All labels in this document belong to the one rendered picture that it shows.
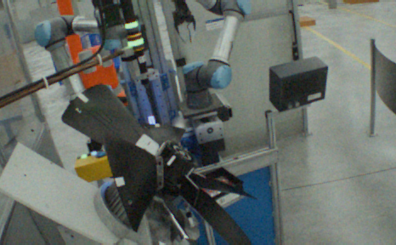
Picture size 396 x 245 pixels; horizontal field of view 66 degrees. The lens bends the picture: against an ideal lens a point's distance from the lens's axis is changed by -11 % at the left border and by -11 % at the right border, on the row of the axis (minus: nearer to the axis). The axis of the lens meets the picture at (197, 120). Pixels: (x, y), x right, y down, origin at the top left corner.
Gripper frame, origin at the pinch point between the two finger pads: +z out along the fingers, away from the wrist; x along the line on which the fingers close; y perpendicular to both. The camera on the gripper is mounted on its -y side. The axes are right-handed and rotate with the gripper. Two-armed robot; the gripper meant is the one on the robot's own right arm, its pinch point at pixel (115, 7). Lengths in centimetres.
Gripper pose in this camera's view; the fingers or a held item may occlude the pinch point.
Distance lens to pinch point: 115.6
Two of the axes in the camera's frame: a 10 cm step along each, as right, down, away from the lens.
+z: 4.0, 3.0, -8.6
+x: -9.0, 3.2, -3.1
